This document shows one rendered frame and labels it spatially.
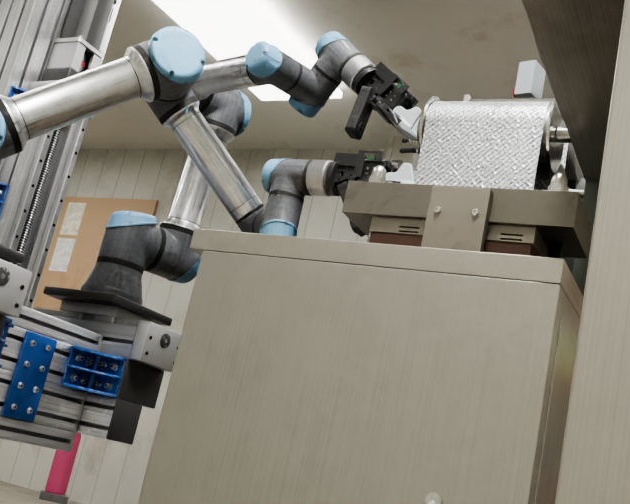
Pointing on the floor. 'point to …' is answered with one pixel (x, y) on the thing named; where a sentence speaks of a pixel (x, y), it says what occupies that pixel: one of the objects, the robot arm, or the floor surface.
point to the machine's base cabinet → (364, 387)
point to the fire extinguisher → (60, 474)
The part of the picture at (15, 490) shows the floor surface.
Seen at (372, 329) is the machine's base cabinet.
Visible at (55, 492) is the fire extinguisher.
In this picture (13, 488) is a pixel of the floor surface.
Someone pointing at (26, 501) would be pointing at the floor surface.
